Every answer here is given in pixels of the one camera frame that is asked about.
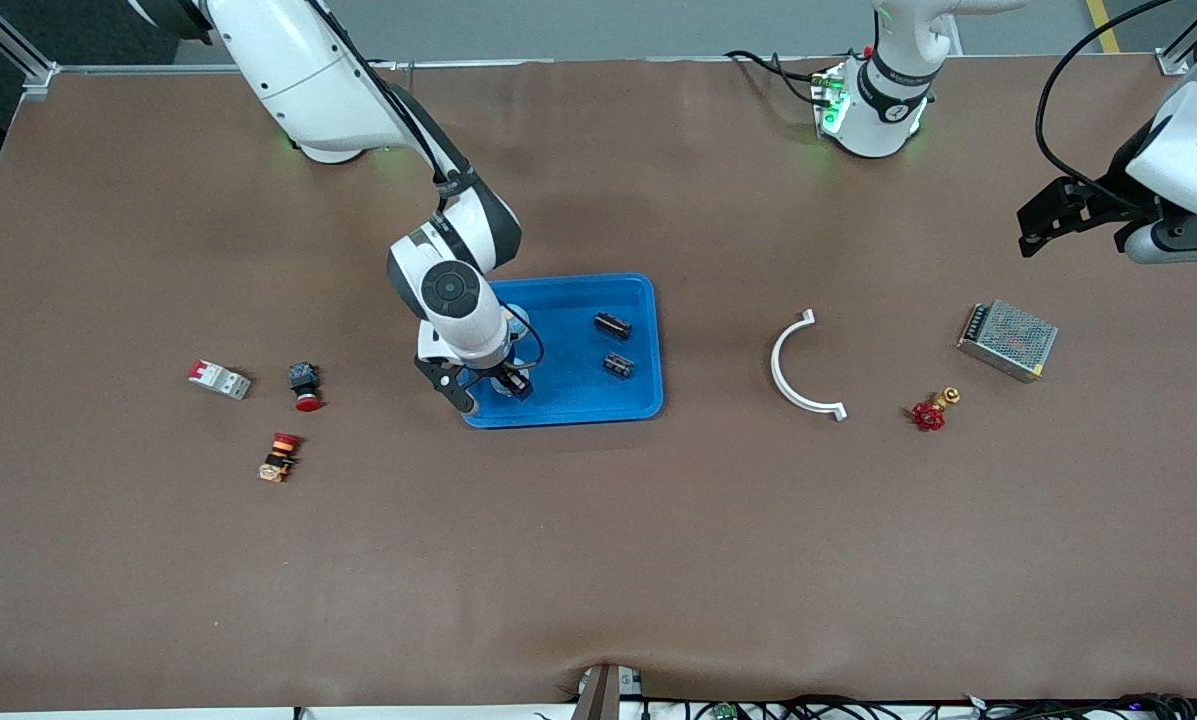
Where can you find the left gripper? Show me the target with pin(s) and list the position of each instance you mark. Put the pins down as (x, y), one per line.
(1104, 203)

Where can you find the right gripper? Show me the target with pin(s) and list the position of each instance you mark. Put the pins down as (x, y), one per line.
(511, 379)

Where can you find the short black electrolytic capacitor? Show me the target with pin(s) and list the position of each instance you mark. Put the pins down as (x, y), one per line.
(618, 364)

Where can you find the long brown electrolytic capacitor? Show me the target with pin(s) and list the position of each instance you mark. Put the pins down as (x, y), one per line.
(613, 325)

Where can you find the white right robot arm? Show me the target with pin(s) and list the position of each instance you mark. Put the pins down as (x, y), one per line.
(298, 60)

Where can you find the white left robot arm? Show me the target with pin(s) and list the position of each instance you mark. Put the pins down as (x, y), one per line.
(888, 110)

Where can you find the blue plastic tray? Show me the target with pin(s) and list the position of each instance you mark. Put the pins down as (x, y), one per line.
(578, 395)

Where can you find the metal mesh power supply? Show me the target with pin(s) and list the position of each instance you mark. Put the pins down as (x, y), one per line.
(1008, 340)

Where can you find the yellow floor tape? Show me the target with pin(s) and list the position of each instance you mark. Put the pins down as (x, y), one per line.
(1102, 22)

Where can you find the brown table mat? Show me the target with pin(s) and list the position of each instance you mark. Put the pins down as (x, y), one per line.
(598, 560)

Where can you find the red mushroom button black body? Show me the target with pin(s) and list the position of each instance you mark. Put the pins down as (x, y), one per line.
(304, 378)

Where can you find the red orange push button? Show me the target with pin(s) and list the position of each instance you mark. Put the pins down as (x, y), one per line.
(280, 458)

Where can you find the white red circuit breaker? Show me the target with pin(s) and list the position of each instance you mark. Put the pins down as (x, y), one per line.
(220, 380)

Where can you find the aluminium frame profile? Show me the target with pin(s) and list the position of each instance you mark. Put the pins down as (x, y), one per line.
(1173, 62)
(18, 45)

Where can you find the white curved plastic bracket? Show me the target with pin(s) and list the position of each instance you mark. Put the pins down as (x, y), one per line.
(775, 365)

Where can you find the metal mount bracket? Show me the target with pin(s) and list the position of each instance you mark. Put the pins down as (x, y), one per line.
(603, 695)

